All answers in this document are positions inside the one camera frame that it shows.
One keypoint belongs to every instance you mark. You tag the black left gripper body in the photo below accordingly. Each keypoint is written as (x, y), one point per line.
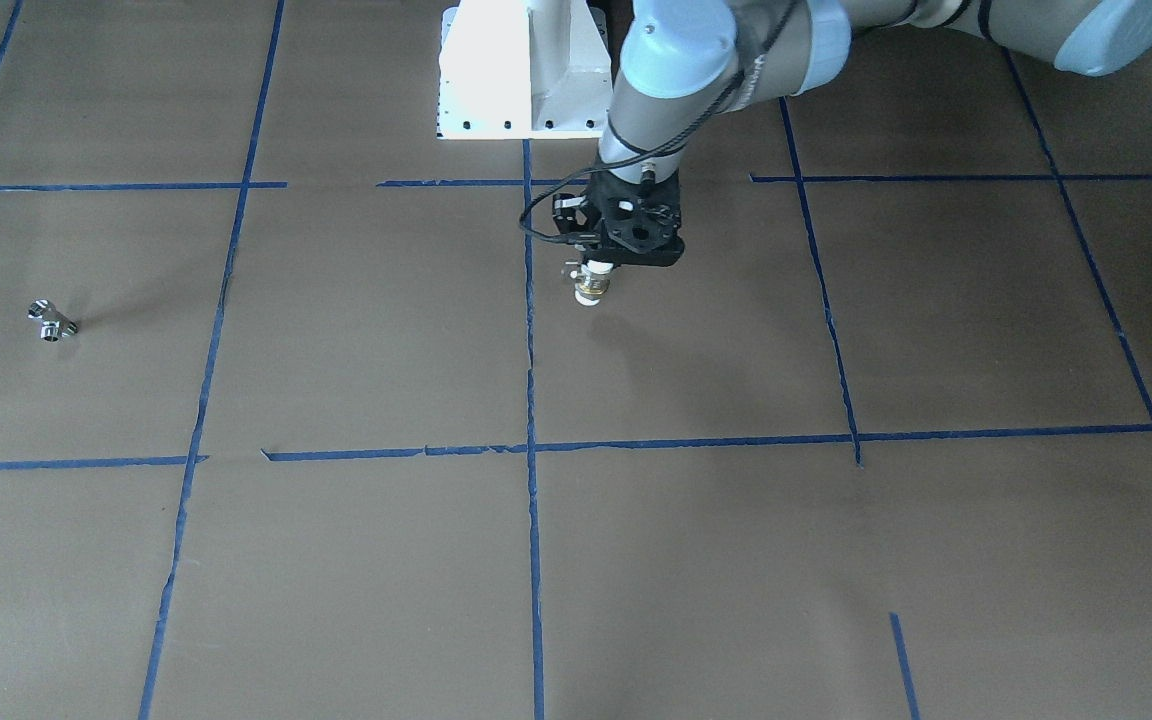
(569, 211)

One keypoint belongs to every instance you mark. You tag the white PPR brass fitting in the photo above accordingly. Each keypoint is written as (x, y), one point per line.
(590, 280)

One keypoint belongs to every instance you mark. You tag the chrome angle valve fitting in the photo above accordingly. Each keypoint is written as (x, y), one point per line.
(53, 326)

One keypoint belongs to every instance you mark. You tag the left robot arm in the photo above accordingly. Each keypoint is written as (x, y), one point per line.
(684, 62)

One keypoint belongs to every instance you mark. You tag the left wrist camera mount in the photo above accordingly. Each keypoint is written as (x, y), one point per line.
(641, 224)

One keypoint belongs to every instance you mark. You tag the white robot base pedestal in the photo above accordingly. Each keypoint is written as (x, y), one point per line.
(523, 69)

